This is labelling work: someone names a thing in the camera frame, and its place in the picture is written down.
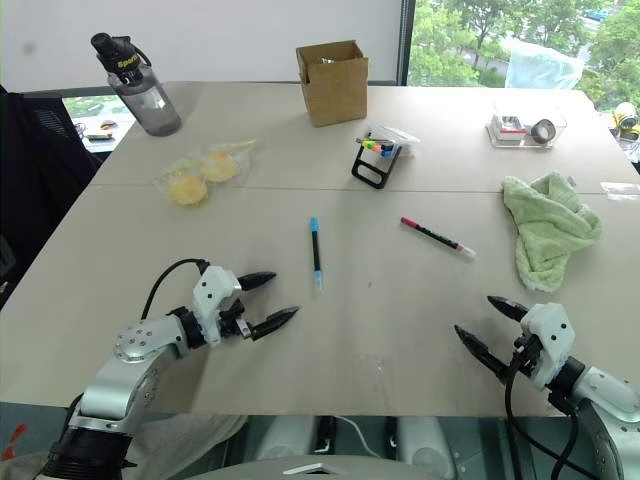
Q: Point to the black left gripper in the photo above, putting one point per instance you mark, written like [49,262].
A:
[231,320]

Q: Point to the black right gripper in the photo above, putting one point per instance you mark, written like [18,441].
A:
[526,356]

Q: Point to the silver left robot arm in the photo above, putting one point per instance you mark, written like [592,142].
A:
[131,345]

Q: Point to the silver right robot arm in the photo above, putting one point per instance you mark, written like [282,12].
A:
[611,400]

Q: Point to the blue capped black pen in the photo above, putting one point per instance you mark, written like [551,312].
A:
[315,250]

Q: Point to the pink capped black pen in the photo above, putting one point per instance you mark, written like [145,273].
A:
[437,238]

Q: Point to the black holder with markers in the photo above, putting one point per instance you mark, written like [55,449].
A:
[372,172]

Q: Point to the green highlighter marker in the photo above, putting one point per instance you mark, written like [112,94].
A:
[367,144]

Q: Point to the white red small box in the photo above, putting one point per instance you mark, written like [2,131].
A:
[509,127]

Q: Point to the brown cardboard box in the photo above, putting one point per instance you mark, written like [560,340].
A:
[335,95]

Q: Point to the light green towel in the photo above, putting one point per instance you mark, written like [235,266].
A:
[550,230]

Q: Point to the bagged yellow round snack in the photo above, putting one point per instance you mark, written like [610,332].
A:
[220,167]
[187,191]

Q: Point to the clear acrylic tray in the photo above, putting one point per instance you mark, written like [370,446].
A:
[525,142]

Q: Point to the grey tape roll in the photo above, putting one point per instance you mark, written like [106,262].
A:
[543,131]

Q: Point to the grey sports water bottle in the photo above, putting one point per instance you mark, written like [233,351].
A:
[147,107]

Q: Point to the yellow black object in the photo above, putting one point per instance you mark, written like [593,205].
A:
[626,120]

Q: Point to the pale blue plastic bag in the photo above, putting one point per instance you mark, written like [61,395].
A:
[542,65]

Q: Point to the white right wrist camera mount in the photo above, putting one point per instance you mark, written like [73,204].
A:
[550,331]

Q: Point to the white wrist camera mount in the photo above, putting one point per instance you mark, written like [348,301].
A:
[550,331]
[212,291]

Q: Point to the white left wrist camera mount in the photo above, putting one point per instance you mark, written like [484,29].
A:
[212,291]

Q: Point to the dark window frame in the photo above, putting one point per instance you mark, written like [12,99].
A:
[405,42]

